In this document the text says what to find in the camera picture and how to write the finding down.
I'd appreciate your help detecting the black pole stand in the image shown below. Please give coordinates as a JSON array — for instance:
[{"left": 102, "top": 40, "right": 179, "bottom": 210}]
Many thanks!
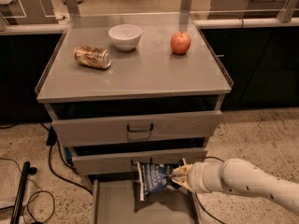
[{"left": 10, "top": 161, "right": 34, "bottom": 224}]

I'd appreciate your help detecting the grey drawer cabinet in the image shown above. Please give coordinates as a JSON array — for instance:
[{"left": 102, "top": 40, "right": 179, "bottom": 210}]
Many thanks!
[{"left": 35, "top": 12, "right": 234, "bottom": 185}]

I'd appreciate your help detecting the red apple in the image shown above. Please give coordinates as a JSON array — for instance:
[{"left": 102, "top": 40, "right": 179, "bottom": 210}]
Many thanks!
[{"left": 170, "top": 32, "right": 192, "bottom": 55}]

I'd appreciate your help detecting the top grey drawer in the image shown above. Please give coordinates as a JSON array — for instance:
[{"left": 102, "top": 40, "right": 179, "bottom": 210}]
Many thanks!
[{"left": 52, "top": 110, "right": 221, "bottom": 147}]

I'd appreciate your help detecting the black floor cable left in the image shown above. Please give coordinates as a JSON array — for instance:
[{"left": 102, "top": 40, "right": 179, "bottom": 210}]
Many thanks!
[{"left": 38, "top": 121, "right": 93, "bottom": 196}]

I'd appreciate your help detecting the gold soda can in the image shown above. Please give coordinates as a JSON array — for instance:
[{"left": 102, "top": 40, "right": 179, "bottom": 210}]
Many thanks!
[{"left": 74, "top": 45, "right": 112, "bottom": 70}]

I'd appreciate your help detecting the grey drawer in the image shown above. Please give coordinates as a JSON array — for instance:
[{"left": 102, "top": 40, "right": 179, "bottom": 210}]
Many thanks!
[
  {"left": 90, "top": 176, "right": 204, "bottom": 224},
  {"left": 72, "top": 147, "right": 207, "bottom": 175},
  {"left": 52, "top": 110, "right": 221, "bottom": 147}
]

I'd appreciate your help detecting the middle grey drawer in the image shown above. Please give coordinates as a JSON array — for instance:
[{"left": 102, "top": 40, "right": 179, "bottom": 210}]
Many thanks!
[{"left": 72, "top": 147, "right": 207, "bottom": 175}]

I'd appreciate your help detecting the bottom grey drawer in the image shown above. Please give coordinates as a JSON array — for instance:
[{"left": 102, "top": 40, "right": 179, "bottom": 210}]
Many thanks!
[{"left": 90, "top": 176, "right": 204, "bottom": 224}]

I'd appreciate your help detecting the black floor cable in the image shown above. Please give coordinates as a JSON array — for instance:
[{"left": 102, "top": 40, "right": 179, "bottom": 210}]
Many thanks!
[
  {"left": 194, "top": 156, "right": 227, "bottom": 224},
  {"left": 38, "top": 121, "right": 93, "bottom": 196}
]

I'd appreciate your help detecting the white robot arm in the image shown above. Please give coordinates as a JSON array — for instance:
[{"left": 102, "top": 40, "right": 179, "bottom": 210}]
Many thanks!
[{"left": 171, "top": 158, "right": 299, "bottom": 216}]

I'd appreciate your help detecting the black floor cable right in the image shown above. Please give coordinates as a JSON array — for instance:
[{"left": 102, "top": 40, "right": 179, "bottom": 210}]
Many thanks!
[{"left": 194, "top": 156, "right": 227, "bottom": 224}]

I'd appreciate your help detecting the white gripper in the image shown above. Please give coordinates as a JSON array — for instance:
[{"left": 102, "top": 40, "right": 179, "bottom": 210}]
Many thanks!
[{"left": 171, "top": 162, "right": 223, "bottom": 193}]

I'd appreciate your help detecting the white ceramic bowl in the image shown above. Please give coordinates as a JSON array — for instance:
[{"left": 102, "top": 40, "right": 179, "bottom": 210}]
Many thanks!
[{"left": 108, "top": 24, "right": 142, "bottom": 51}]

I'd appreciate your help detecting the blue chip bag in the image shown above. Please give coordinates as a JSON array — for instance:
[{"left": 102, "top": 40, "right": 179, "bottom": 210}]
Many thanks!
[{"left": 137, "top": 159, "right": 186, "bottom": 201}]

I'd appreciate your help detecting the thin black looped cable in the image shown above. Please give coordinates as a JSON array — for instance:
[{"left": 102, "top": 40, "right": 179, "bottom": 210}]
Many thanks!
[{"left": 0, "top": 156, "right": 56, "bottom": 224}]

